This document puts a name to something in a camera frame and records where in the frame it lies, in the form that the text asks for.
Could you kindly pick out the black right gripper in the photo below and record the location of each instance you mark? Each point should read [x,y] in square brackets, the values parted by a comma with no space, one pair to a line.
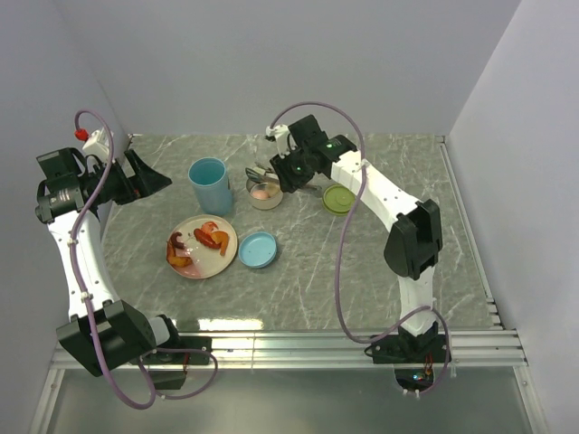
[288,181]

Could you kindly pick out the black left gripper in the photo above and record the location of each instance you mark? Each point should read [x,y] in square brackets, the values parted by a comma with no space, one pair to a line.
[145,181]

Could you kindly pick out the cream toy steamed bun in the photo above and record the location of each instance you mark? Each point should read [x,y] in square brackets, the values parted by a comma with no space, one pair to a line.
[272,190]

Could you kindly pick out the steel food tongs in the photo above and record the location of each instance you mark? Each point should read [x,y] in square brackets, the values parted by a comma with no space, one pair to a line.
[260,174]

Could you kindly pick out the pink toy egg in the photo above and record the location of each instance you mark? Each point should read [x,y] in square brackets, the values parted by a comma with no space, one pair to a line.
[260,194]

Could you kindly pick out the orange toy chicken wing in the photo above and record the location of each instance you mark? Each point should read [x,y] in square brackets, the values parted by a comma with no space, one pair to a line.
[174,260]

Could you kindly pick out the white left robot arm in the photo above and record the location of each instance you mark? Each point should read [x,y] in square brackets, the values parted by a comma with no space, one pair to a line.
[67,203]

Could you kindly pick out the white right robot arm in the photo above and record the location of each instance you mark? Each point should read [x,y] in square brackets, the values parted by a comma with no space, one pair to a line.
[414,235]

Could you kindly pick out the tall blue lunch container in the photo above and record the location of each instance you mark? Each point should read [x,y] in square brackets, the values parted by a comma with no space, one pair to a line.
[210,180]

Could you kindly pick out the beige steel inner bowl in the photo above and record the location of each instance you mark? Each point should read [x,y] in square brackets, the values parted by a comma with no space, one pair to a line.
[263,205]

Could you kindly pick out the green round lid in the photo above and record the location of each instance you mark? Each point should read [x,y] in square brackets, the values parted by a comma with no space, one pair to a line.
[338,200]

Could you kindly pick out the purple toy octopus tentacle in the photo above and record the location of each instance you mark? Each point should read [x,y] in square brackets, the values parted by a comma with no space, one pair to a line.
[175,240]

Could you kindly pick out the red toy shrimp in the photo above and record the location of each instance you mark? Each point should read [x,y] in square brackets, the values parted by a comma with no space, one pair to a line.
[209,227]

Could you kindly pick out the red toy sausage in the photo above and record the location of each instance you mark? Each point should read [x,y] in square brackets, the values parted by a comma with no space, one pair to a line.
[206,239]

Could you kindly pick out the orange toy drumstick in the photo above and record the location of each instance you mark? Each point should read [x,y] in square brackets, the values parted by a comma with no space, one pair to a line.
[221,238]

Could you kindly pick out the pink and cream plate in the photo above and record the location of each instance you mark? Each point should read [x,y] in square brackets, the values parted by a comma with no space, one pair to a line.
[206,262]

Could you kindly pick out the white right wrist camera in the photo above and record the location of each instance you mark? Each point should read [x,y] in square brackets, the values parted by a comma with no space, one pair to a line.
[280,135]

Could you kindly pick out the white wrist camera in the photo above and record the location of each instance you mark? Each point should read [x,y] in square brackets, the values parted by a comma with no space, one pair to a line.
[280,135]
[94,144]

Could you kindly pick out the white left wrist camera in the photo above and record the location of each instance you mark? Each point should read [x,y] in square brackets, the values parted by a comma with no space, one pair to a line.
[94,144]

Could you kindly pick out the aluminium mounting rail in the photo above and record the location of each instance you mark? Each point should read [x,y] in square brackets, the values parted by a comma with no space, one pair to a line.
[333,350]

